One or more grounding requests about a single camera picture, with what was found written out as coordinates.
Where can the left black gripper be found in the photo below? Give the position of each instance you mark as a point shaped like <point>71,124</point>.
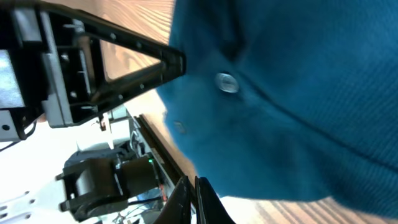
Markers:
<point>30,68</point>

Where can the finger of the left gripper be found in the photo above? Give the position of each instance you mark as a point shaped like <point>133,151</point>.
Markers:
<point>98,65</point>

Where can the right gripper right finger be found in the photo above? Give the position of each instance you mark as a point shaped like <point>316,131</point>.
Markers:
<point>210,210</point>

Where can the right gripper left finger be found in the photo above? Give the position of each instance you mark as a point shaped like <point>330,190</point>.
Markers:
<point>177,209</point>

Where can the blue t-shirt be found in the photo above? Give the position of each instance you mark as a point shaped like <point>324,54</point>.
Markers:
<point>289,99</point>

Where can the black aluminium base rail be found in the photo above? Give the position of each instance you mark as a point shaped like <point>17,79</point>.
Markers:
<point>158,145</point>

